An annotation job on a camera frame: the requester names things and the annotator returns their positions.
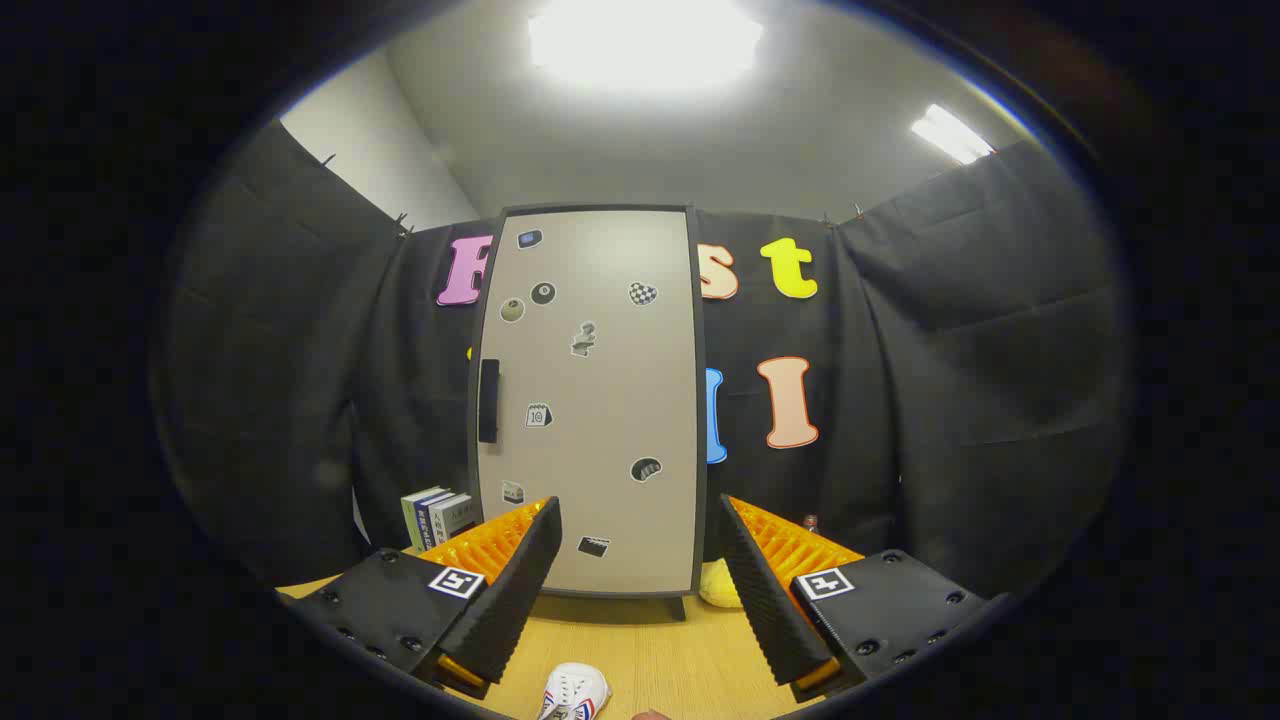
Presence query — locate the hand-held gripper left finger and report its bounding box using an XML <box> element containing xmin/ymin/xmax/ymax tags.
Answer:
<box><xmin>290</xmin><ymin>495</ymin><xmax>563</xmax><ymax>701</ymax></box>

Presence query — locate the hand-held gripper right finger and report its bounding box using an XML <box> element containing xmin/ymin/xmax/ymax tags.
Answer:
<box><xmin>718</xmin><ymin>493</ymin><xmax>991</xmax><ymax>703</ymax></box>

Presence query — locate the white canvas shoe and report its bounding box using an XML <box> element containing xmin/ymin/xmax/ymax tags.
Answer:
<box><xmin>537</xmin><ymin>662</ymin><xmax>611</xmax><ymax>720</ymax></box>

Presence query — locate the dark grey shoe cabinet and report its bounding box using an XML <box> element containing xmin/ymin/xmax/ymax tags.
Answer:
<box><xmin>468</xmin><ymin>205</ymin><xmax>709</xmax><ymax>621</ymax></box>

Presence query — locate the beige shoe cabinet door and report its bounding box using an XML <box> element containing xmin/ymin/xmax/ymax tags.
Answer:
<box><xmin>478</xmin><ymin>212</ymin><xmax>698</xmax><ymax>593</ymax></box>

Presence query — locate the black door handle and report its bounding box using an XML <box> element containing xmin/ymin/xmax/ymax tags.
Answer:
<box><xmin>478</xmin><ymin>358</ymin><xmax>501</xmax><ymax>444</ymax></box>

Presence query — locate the yellow plush toy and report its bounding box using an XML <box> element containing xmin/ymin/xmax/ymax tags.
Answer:
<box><xmin>698</xmin><ymin>562</ymin><xmax>743</xmax><ymax>609</ymax></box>

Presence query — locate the dark blue book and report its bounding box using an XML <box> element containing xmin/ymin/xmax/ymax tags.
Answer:
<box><xmin>413</xmin><ymin>490</ymin><xmax>453</xmax><ymax>551</ymax></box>

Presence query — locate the green book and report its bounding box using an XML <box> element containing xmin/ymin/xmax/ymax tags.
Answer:
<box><xmin>401</xmin><ymin>487</ymin><xmax>446</xmax><ymax>553</ymax></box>

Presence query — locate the black backdrop cloth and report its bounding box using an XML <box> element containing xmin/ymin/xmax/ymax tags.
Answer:
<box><xmin>150</xmin><ymin>120</ymin><xmax>1136</xmax><ymax>601</ymax></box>

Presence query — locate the narrow ceiling light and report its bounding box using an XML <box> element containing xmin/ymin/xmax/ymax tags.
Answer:
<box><xmin>910</xmin><ymin>103</ymin><xmax>996</xmax><ymax>166</ymax></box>

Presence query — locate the large ceiling light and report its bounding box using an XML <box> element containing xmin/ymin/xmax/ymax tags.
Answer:
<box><xmin>528</xmin><ymin>0</ymin><xmax>766</xmax><ymax>96</ymax></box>

